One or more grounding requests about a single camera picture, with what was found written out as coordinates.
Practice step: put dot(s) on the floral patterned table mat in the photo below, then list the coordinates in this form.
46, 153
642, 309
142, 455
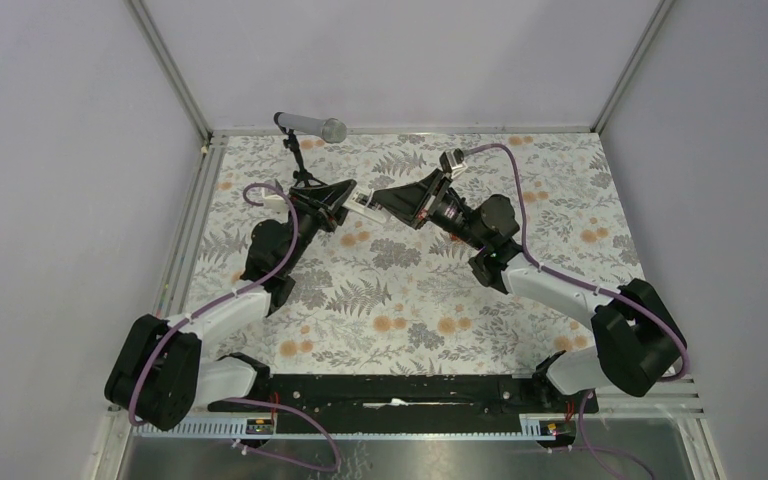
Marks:
387, 299

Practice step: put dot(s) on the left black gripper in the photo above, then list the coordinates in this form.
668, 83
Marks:
328, 218

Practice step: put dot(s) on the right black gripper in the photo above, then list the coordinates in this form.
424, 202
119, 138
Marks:
406, 202

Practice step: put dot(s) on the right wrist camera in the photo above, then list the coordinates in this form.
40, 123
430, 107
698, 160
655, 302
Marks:
452, 163

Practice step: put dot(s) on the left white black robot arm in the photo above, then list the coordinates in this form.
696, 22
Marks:
162, 372

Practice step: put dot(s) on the black mini tripod stand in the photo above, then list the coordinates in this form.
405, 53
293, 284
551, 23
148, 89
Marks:
302, 176

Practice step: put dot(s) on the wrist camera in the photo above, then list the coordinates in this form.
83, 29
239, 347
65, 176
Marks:
452, 163
272, 201

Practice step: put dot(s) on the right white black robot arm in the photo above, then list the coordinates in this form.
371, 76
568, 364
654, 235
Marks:
636, 341

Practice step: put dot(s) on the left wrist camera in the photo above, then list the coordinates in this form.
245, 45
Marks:
272, 201

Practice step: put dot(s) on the grey microphone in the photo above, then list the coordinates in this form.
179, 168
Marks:
330, 130

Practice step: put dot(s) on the white remote control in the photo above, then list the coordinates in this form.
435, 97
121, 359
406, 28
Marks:
360, 201

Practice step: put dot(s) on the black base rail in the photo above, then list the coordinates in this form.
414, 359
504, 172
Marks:
407, 404

